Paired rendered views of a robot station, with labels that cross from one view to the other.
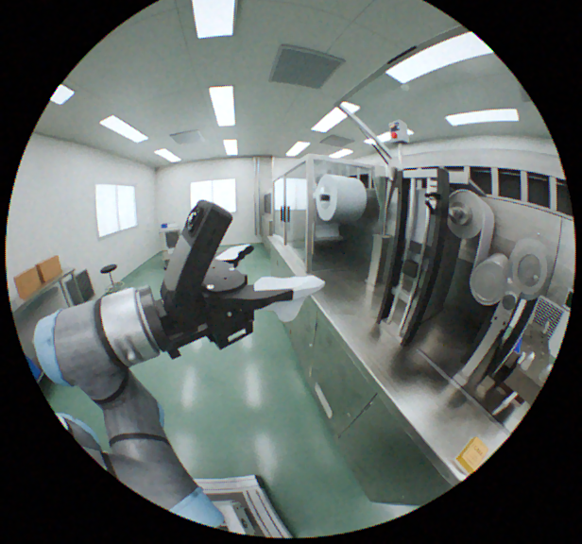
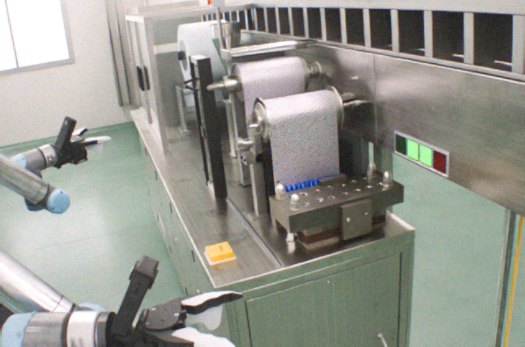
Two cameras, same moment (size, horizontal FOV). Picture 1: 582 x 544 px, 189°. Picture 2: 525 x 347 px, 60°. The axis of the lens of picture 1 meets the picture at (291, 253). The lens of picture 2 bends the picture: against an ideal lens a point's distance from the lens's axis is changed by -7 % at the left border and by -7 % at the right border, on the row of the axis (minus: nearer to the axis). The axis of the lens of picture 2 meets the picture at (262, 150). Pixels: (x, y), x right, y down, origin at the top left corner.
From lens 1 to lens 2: 1.54 m
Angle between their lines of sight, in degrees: 3
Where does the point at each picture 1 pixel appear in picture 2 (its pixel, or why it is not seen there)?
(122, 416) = not seen: hidden behind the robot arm
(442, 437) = (204, 241)
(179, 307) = (63, 147)
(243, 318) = (83, 153)
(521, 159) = not seen: outside the picture
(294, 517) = not seen: outside the picture
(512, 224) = (336, 70)
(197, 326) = (67, 156)
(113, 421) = not seen: hidden behind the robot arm
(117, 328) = (47, 152)
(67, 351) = (30, 160)
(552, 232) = (367, 73)
